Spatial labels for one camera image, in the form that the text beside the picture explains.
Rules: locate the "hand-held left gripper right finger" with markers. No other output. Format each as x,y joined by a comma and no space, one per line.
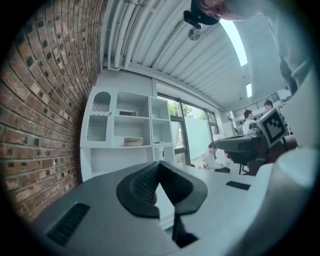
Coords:
185,192

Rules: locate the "person's white shirt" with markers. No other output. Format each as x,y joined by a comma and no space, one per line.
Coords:
287,30

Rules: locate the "small flat black object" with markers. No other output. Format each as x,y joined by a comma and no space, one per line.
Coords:
159,142

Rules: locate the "large black-framed window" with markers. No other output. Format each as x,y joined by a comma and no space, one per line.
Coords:
190,112

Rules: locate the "small ceiling light panel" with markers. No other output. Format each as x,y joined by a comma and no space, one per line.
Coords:
248,90

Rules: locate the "black balcony railing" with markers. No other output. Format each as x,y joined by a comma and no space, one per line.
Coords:
257,105

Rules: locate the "frosted glass panel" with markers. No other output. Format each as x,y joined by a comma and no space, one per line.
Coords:
197,140

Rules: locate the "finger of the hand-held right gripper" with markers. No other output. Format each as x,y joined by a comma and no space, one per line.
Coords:
232,143

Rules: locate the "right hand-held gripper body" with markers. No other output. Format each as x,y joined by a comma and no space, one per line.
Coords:
271,127

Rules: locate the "bundle of white ceiling pipes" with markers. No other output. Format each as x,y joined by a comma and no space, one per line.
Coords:
120,32

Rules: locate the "black head camera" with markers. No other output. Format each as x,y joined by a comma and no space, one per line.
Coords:
197,17

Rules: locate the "person's face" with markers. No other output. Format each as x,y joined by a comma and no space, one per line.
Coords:
225,12

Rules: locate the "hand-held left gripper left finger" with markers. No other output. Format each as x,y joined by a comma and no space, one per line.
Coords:
140,190

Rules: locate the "round ceiling fixture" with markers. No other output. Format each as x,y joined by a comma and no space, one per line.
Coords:
195,33

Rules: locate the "person's right forearm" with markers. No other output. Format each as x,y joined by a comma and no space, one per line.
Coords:
287,147

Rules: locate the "white shelf unit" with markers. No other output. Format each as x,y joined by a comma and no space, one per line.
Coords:
112,105

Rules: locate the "long ceiling light panel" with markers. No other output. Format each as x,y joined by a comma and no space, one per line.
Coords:
235,42

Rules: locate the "flat dark brown box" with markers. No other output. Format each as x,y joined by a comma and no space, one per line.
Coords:
127,113

